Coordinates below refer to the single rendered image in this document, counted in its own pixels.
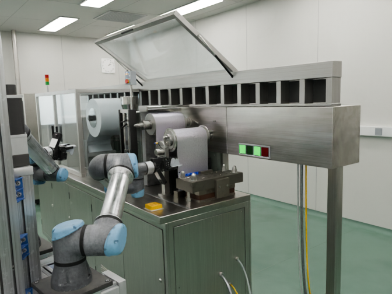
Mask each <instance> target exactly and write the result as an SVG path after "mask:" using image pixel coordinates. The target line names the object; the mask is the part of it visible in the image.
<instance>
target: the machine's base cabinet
mask: <svg viewBox="0 0 392 294"><path fill-rule="evenodd" d="M38 191H39V199H40V212H41V225H42V232H43V234H44V235H45V236H46V237H47V238H48V240H49V241H50V242H51V243H52V241H51V239H52V229H53V228H54V227H55V226H57V225H58V224H60V223H62V222H66V221H70V220H74V219H80V220H83V222H84V223H85V224H84V225H93V224H94V221H95V219H96V217H98V216H99V215H100V213H101V210H102V206H103V202H104V198H103V197H101V196H99V195H97V194H94V193H92V192H90V191H88V190H86V189H84V188H82V187H80V186H78V185H76V184H73V183H71V182H69V181H67V180H65V181H60V182H57V181H45V183H44V184H40V185H38ZM121 220H122V221H123V223H124V225H125V226H126V228H127V237H126V244H125V247H124V249H123V251H122V253H121V254H119V255H112V256H110V257H108V256H87V257H86V260H87V263H88V264H89V266H90V267H91V268H93V269H94V270H96V271H98V272H99V273H101V274H102V272H104V271H107V270H109V271H111V272H113V273H115V274H117V275H118V276H120V277H122V278H124V279H125V280H126V289H127V294H229V291H228V288H227V286H226V284H225V282H224V280H223V279H222V278H221V277H219V273H220V272H222V273H224V277H225V278H226V279H227V281H228V283H229V282H232V285H233V286H234V288H235V290H236V291H237V293H238V294H249V288H248V284H247V280H246V277H245V274H244V271H243V269H242V266H241V265H240V263H239V262H238V261H236V260H235V258H236V257H239V260H240V262H241V263H242V264H243V267H244V269H245V271H246V274H247V277H248V281H249V284H250V289H251V201H246V202H242V203H239V204H236V205H231V206H227V207H224V208H221V209H216V210H213V211H209V212H206V213H201V214H198V215H194V216H191V217H187V218H184V219H179V220H175V221H172V222H169V223H164V224H161V225H160V224H158V223H156V222H154V221H152V220H150V219H148V218H145V217H143V216H141V215H139V214H137V213H135V212H132V211H130V210H129V209H126V208H124V209H123V213H122V218H121Z"/></svg>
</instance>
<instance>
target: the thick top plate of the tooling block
mask: <svg viewBox="0 0 392 294"><path fill-rule="evenodd" d="M196 177H197V181H191V176H186V178H185V179H180V178H176V188H178V189H181V190H184V191H188V192H190V193H196V192H199V191H204V190H208V189H212V188H215V180H217V179H222V178H225V177H228V178H229V185H230V184H235V183H240V182H243V172H239V171H237V173H232V171H231V170H228V169H227V171H222V170H218V171H213V173H207V174H196Z"/></svg>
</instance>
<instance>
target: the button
mask: <svg viewBox="0 0 392 294"><path fill-rule="evenodd" d="M145 208H147V209H150V210H151V211H152V210H156V209H160V208H162V204H160V203H158V202H152V203H148V204H145Z"/></svg>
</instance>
